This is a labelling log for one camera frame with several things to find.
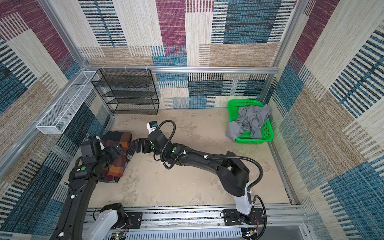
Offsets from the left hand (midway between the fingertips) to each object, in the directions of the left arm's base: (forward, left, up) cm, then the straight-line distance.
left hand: (114, 147), depth 77 cm
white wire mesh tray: (+5, +24, +13) cm, 28 cm away
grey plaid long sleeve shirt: (-10, +3, -17) cm, 20 cm away
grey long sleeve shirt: (+29, -80, -11) cm, 85 cm away
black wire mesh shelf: (+49, +7, -3) cm, 49 cm away
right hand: (+1, -14, +1) cm, 14 cm away
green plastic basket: (+19, -88, -12) cm, 91 cm away
